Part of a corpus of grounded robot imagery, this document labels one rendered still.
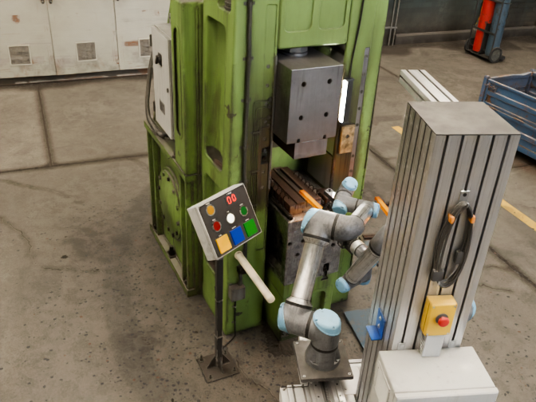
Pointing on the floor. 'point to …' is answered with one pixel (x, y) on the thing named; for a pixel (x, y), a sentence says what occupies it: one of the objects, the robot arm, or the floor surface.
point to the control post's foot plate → (226, 368)
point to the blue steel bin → (514, 104)
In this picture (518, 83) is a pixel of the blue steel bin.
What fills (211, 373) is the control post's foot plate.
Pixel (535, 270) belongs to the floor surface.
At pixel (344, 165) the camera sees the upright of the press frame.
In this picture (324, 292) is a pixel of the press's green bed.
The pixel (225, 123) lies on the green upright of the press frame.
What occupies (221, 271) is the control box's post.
